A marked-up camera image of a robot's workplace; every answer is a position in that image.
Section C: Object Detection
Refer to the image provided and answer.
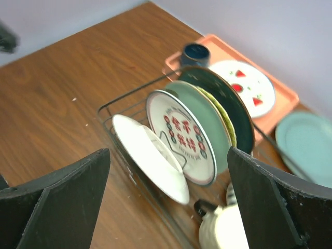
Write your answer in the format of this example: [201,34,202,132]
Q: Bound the yellow woven round coaster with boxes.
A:
[197,87,237,147]

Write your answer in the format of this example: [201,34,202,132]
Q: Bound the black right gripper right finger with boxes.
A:
[227,147,331,248]

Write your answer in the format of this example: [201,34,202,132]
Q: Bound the mint green flower plate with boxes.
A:
[165,80,232,174]

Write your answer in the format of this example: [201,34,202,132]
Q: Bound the dark teal speckled plate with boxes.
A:
[178,66,255,154]

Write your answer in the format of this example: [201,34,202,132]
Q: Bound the salmon pink plastic tray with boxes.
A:
[163,35,299,143]

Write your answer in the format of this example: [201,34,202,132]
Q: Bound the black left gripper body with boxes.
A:
[0,20,20,54]

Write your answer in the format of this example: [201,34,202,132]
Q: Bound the white watermelon pattern plate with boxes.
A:
[209,60,276,118]

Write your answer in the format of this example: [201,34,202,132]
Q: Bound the white plate dark patterned rim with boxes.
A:
[112,114,190,205]

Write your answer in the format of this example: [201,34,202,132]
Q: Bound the dark blue mug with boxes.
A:
[179,43,211,67]

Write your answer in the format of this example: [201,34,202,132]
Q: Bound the white bowl blue striped outside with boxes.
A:
[226,182,238,206]

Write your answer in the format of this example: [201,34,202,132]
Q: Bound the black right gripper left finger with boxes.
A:
[1,148,110,248]

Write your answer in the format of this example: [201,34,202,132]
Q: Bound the black wire dish rack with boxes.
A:
[96,66,312,249]

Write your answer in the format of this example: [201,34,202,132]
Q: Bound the cream white mug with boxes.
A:
[194,199,249,249]

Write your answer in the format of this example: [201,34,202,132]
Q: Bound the grey green round plate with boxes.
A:
[275,111,331,188]

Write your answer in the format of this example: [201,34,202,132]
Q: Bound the white plate red characters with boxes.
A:
[146,90,217,186]

